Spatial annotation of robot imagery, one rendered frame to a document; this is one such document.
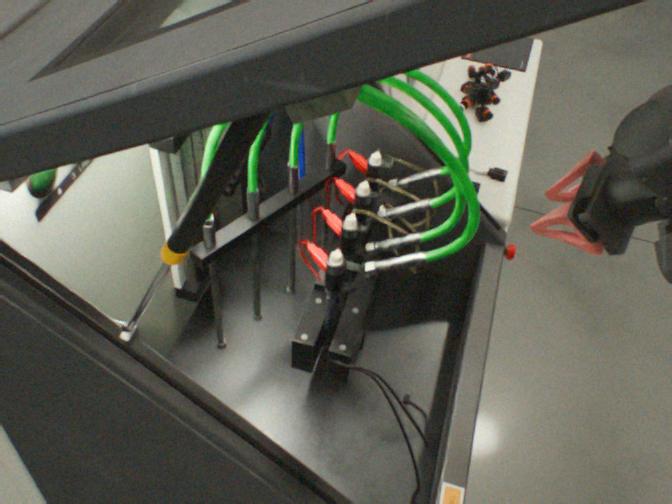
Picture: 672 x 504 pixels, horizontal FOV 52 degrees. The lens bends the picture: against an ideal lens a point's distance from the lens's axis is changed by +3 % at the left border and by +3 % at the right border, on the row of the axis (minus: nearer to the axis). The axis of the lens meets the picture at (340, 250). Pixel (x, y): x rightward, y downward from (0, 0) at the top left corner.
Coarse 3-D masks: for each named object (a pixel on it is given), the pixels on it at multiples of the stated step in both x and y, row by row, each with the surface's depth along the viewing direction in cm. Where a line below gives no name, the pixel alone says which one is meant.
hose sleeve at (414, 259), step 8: (400, 256) 95; (408, 256) 94; (416, 256) 93; (424, 256) 93; (376, 264) 97; (384, 264) 96; (392, 264) 95; (400, 264) 94; (408, 264) 94; (416, 264) 93
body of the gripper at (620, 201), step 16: (608, 160) 70; (624, 160) 71; (608, 176) 69; (624, 176) 67; (608, 192) 68; (624, 192) 67; (640, 192) 65; (592, 208) 67; (608, 208) 68; (624, 208) 67; (640, 208) 66; (656, 208) 65; (592, 224) 67; (608, 224) 68; (624, 224) 69; (608, 240) 68; (624, 240) 69
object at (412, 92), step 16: (384, 80) 94; (400, 80) 94; (416, 96) 94; (432, 112) 95; (448, 128) 96; (464, 160) 99; (288, 176) 111; (448, 192) 105; (400, 208) 110; (416, 208) 108; (432, 208) 108
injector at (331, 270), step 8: (328, 256) 100; (328, 264) 99; (344, 264) 100; (328, 272) 100; (336, 272) 99; (328, 280) 101; (336, 280) 101; (328, 288) 102; (336, 288) 102; (344, 288) 102; (352, 288) 102; (328, 296) 105; (336, 296) 104; (328, 304) 106; (336, 304) 106; (328, 312) 107; (328, 320) 109; (328, 328) 110; (328, 336) 112; (328, 344) 113
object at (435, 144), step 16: (368, 96) 77; (384, 112) 78; (400, 112) 78; (416, 128) 78; (208, 144) 89; (432, 144) 79; (208, 160) 91; (448, 160) 80; (464, 176) 81; (464, 192) 83; (208, 224) 100; (464, 240) 88; (432, 256) 92
